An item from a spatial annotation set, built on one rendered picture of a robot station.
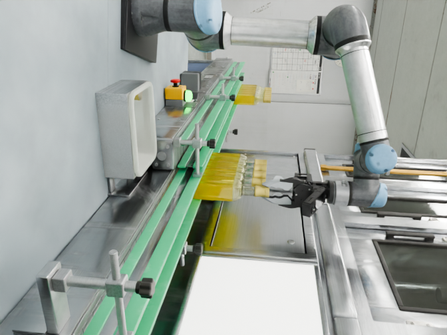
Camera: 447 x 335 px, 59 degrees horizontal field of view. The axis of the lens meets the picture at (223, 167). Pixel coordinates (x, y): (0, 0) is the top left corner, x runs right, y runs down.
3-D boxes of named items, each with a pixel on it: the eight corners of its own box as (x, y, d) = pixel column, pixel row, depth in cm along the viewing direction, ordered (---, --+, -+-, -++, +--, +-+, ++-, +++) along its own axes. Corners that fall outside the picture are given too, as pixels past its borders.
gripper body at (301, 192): (290, 193, 128) (328, 195, 127) (291, 206, 120) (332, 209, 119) (292, 171, 125) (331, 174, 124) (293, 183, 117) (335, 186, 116)
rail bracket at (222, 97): (203, 100, 172) (235, 102, 170) (203, 84, 169) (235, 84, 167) (205, 98, 175) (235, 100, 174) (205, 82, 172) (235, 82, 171)
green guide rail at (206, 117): (176, 145, 122) (202, 147, 121) (176, 142, 121) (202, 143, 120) (233, 62, 282) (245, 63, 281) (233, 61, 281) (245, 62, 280)
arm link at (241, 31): (181, -1, 120) (366, 7, 114) (191, 18, 135) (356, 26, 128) (177, 38, 120) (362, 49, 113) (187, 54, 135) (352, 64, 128)
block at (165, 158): (151, 170, 121) (173, 171, 120) (149, 140, 117) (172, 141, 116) (154, 165, 124) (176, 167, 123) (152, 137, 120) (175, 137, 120)
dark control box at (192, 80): (179, 91, 181) (198, 92, 180) (179, 73, 177) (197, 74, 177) (183, 87, 188) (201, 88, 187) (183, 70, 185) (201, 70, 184)
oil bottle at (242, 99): (222, 104, 234) (270, 106, 231) (222, 94, 232) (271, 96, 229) (223, 102, 239) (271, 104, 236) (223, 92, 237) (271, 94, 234)
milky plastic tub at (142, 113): (106, 178, 102) (139, 180, 102) (96, 92, 94) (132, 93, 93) (129, 154, 118) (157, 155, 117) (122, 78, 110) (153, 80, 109)
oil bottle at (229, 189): (172, 198, 123) (241, 203, 120) (171, 181, 120) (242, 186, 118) (177, 190, 128) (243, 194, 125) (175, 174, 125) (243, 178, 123)
